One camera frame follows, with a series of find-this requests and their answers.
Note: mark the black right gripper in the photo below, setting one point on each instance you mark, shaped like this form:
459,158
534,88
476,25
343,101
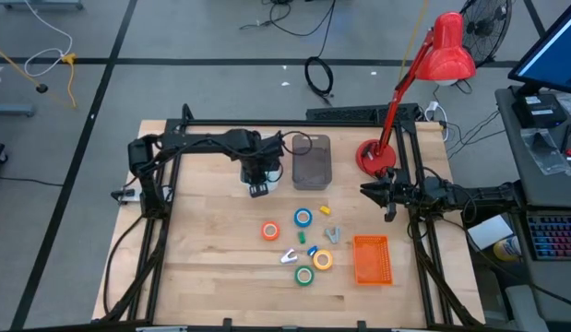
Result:
407,191

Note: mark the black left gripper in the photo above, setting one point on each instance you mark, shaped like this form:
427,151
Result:
257,161

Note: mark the yellow mini stapler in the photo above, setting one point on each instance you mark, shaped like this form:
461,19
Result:
325,210

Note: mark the blue tape roll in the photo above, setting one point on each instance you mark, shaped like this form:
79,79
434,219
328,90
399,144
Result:
296,217

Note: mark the orange tape roll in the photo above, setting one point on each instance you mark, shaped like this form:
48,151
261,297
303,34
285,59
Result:
263,231

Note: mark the green mini stapler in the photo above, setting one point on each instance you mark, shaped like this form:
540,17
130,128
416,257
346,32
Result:
301,237

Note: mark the blue and white mini stapler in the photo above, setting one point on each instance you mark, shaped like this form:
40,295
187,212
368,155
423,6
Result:
312,250

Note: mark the yellow tape roll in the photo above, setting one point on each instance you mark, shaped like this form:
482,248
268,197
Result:
315,260

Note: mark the green tape roll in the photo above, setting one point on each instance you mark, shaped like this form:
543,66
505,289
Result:
297,276

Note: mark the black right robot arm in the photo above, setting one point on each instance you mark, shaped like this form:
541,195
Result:
488,197

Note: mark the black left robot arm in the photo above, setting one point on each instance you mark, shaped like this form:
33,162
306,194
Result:
197,138

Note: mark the white plastic bin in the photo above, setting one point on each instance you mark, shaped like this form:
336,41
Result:
244,181

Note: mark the grey translucent plastic bin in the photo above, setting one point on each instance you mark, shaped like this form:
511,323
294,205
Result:
312,170

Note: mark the grey binder clip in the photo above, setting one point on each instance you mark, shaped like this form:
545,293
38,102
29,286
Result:
333,236

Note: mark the orange mesh basket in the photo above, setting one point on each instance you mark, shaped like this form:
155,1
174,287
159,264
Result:
372,260

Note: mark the black keyboard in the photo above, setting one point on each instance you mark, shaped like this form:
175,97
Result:
349,114

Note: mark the white power adapter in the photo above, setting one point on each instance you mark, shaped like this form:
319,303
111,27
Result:
432,107

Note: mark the white flat box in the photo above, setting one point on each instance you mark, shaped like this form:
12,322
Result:
490,230

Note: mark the white and black controller box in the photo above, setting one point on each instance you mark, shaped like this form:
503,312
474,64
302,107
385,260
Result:
126,194

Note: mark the yellow and blue tub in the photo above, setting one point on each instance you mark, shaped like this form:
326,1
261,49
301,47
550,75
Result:
506,250

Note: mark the grey desk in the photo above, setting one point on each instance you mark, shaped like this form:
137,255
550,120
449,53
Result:
515,157

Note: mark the red desk lamp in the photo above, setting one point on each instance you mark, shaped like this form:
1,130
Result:
446,50

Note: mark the clear plastic bag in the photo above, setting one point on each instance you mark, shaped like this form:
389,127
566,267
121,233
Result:
543,150

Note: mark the black mini computer box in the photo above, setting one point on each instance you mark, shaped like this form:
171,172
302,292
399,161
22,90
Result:
538,110

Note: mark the backlit rainbow keyboard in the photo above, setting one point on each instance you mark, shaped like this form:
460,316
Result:
555,236

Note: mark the black floor fan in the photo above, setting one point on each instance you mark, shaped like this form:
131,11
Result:
485,27

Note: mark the black computer monitor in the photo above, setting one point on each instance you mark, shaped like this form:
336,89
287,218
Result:
552,55

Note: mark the grey table leg base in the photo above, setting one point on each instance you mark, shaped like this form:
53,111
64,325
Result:
40,4
13,110

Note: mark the black aluminium table frame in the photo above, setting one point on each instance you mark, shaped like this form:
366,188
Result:
220,122

